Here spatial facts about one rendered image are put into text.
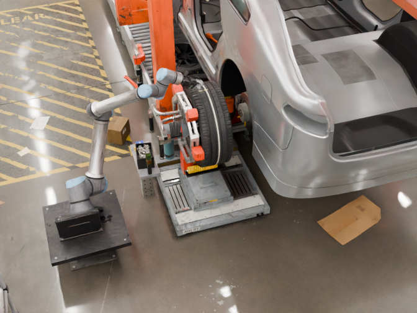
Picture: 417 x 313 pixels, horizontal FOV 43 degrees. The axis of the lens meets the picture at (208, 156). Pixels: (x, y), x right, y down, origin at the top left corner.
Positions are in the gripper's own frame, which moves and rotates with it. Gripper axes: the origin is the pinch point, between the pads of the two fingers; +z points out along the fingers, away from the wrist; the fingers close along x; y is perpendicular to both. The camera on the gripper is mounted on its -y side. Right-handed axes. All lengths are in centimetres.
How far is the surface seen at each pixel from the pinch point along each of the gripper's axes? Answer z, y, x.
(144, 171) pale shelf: -3, 0, -95
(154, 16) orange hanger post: -32, -54, 14
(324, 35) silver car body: 170, -105, 29
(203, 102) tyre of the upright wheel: 3.4, 9.2, -9.5
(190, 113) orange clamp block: -7.9, 17.9, -16.0
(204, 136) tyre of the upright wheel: 6.2, 28.8, -26.0
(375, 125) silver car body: 130, 45, 30
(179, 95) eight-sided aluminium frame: -6.2, -9.5, -20.8
